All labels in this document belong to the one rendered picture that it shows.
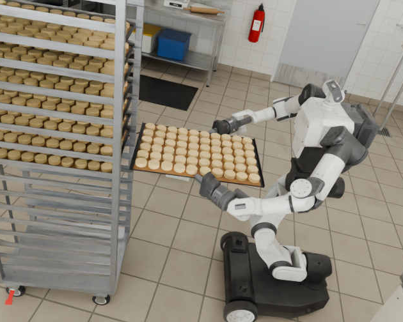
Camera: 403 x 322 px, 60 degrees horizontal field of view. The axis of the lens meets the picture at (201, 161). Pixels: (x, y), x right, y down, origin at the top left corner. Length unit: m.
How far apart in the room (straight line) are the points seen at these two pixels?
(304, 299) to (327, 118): 1.20
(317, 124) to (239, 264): 1.12
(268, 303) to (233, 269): 0.28
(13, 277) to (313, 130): 1.76
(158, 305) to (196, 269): 0.37
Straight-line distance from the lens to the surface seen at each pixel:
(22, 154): 1.72
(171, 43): 4.96
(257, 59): 5.51
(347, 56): 5.61
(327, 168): 1.41
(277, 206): 1.38
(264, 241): 2.01
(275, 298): 2.29
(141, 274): 2.42
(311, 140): 1.60
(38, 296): 2.38
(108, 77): 1.34
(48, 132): 1.53
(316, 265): 2.32
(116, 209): 1.66
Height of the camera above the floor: 1.96
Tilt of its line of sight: 35 degrees down
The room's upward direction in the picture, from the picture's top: 12 degrees clockwise
